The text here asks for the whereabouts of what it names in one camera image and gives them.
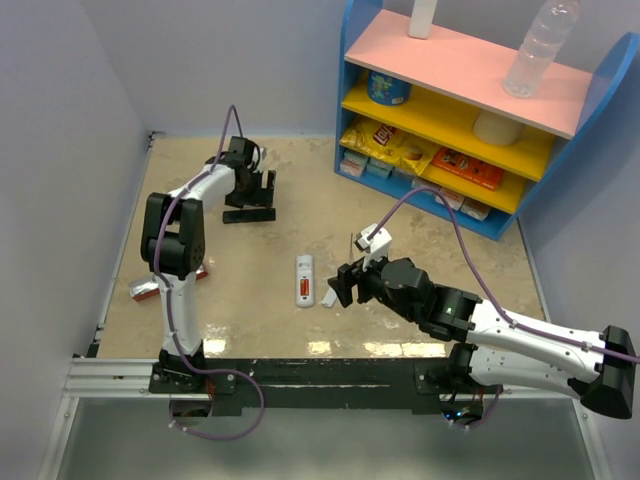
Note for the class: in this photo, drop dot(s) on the black remote control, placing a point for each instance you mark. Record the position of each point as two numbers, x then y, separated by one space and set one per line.
259 215

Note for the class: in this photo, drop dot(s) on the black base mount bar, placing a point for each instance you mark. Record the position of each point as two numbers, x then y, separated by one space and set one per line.
414 384

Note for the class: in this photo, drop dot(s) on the white paper roll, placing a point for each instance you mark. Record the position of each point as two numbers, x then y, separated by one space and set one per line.
495 129

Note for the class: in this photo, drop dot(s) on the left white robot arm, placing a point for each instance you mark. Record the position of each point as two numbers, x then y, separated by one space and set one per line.
173 244

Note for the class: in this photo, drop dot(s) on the yellow Lays chips bag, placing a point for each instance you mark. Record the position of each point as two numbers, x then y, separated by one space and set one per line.
389 144

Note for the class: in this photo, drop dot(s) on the white battery cover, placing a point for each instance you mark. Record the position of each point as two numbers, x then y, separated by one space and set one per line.
329 299

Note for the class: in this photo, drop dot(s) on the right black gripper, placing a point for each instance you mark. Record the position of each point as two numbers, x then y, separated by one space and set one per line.
347 277

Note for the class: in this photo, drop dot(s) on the orange snack box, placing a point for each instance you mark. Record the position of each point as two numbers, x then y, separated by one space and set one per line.
468 168

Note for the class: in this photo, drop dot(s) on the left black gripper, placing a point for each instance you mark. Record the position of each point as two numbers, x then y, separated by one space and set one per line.
261 197

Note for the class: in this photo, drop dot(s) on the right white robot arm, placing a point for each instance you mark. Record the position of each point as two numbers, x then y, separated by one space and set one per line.
495 347

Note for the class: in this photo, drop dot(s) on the blue shelf unit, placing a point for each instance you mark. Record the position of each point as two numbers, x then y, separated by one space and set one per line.
453 77

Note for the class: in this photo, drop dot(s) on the red snack packet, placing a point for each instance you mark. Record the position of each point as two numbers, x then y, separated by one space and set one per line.
154 285

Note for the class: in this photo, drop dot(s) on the blue snack can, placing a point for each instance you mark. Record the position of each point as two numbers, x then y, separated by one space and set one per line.
386 90

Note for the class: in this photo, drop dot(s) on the small white box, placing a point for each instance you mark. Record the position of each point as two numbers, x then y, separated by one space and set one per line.
429 188
353 163
453 199
475 209
379 168

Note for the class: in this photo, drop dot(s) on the clear plastic water bottle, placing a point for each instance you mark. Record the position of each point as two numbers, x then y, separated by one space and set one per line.
548 32

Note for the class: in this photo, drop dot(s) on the small white box leftmost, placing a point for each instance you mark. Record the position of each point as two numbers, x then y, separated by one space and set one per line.
353 163

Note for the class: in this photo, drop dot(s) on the white bottle on shelf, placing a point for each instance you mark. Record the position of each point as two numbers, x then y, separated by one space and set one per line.
421 18

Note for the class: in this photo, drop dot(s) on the white remote control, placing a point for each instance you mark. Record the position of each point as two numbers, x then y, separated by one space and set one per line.
305 269

